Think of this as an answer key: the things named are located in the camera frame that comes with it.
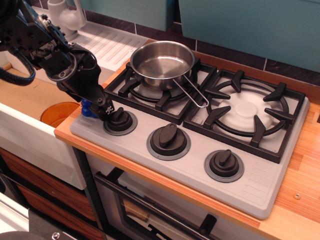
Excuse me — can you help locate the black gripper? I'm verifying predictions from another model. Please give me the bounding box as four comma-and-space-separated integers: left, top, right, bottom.
46, 43, 115, 121

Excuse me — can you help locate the blue toy blueberry cluster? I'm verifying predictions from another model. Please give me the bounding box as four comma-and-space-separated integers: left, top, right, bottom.
81, 98, 98, 119

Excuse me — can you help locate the stainless steel pan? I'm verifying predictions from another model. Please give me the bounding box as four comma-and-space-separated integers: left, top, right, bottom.
130, 40, 210, 108

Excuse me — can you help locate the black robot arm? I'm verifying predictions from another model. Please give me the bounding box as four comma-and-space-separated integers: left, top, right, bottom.
0, 0, 115, 121

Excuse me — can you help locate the black left stove knob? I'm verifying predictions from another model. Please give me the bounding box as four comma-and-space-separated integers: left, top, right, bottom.
103, 107, 138, 136

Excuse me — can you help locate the black stove knob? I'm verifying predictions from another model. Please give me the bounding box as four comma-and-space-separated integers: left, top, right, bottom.
204, 149, 245, 183
103, 107, 138, 136
146, 123, 191, 161

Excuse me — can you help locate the grey toy stove top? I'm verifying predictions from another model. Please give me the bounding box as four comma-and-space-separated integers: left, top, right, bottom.
69, 74, 311, 220

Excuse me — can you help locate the black middle stove knob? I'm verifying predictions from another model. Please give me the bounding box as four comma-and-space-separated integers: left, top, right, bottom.
146, 123, 191, 161

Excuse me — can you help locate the black right stove knob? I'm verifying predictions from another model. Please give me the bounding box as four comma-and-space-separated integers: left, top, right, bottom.
204, 149, 245, 183

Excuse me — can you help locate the orange plastic plate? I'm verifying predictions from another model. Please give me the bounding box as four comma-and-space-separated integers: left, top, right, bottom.
40, 102, 80, 128

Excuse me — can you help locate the black left burner grate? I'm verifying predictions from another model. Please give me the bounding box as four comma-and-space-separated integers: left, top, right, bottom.
105, 58, 217, 125

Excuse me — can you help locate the white sink unit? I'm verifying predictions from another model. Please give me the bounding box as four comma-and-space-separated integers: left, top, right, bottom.
0, 22, 147, 190

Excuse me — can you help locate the grey toy faucet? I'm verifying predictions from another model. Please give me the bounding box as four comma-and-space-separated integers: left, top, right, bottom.
47, 0, 86, 42

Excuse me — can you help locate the wooden drawer front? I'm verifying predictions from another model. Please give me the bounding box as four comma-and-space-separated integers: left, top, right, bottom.
0, 149, 106, 240

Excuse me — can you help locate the oven door with handle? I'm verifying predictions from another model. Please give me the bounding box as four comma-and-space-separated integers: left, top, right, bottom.
93, 166, 241, 240

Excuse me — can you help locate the black braided cable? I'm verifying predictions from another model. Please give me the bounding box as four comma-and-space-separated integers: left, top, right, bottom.
0, 43, 36, 87

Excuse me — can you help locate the teal wall cabinet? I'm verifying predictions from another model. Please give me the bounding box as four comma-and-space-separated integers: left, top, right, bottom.
81, 0, 320, 72

